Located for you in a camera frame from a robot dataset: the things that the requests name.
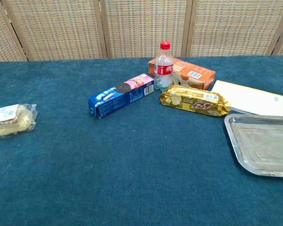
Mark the clear-wrapped sandwich pack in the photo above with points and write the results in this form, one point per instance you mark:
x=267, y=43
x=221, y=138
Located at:
x=13, y=120

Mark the blue cookie box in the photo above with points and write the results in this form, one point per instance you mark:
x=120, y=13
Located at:
x=122, y=95

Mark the clear cola bottle red cap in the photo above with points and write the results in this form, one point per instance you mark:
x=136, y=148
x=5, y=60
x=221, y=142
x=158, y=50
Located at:
x=164, y=68

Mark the gold foil biscuit pack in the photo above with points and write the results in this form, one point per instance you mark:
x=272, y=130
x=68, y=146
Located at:
x=194, y=100

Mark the teal table cloth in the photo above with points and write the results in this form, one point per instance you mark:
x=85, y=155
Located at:
x=108, y=164

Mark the orange snack box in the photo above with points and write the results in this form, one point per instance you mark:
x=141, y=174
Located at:
x=191, y=73

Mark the woven folding screen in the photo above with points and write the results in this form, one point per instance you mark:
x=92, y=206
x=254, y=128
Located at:
x=141, y=28

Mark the white and yellow box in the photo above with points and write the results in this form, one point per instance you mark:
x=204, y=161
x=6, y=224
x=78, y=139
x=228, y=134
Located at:
x=250, y=97

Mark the silver metal tray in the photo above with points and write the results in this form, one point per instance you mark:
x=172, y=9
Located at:
x=264, y=143

